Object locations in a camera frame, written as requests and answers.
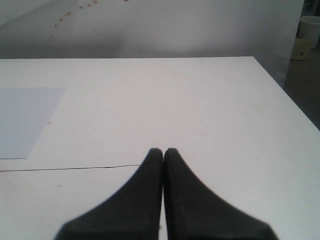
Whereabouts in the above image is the white paper sheet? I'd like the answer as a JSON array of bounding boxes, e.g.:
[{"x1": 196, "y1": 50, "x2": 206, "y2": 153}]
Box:
[{"x1": 0, "y1": 87, "x2": 66, "y2": 159}]

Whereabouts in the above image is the white bucket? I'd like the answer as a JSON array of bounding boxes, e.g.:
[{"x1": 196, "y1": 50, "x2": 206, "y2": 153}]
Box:
[{"x1": 298, "y1": 15, "x2": 320, "y2": 45}]

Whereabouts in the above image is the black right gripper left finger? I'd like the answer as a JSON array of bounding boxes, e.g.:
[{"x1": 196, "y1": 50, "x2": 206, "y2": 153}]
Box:
[{"x1": 55, "y1": 148, "x2": 163, "y2": 240}]

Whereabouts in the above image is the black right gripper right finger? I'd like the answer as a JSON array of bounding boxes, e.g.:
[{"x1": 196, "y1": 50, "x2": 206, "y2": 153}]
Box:
[{"x1": 163, "y1": 148, "x2": 278, "y2": 240}]

